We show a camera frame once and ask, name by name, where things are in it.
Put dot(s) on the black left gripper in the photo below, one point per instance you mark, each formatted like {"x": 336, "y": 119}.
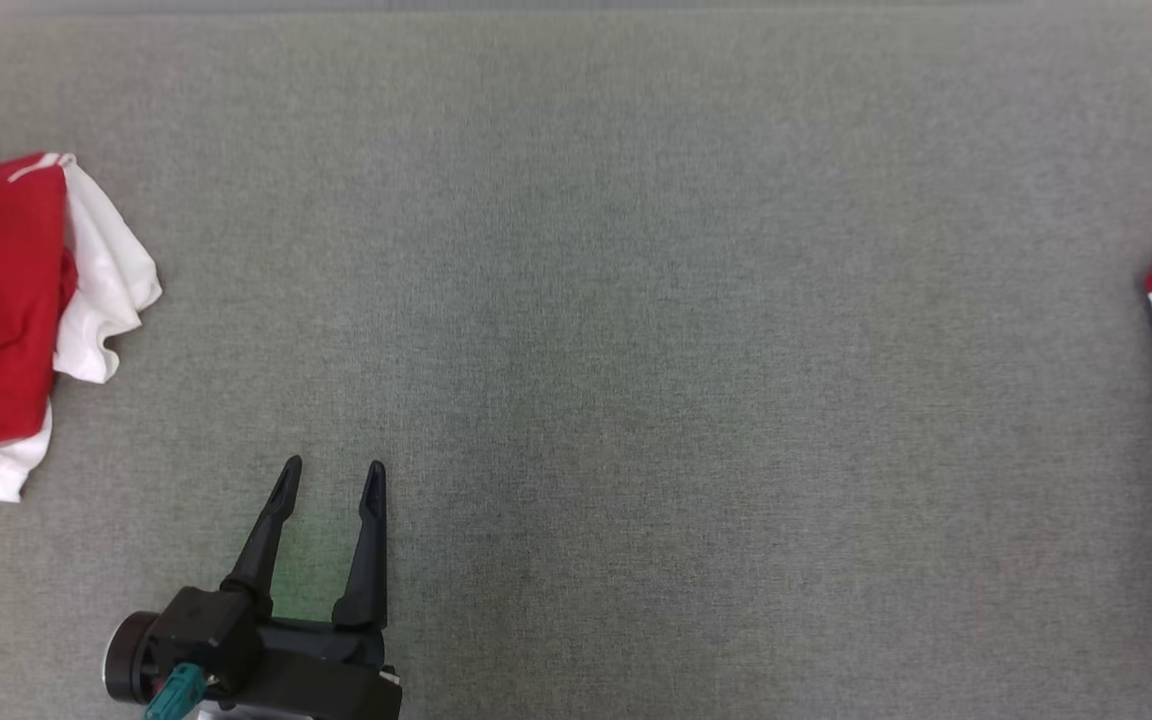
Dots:
{"x": 326, "y": 680}

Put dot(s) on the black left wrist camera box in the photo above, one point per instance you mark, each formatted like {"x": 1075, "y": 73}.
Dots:
{"x": 206, "y": 630}

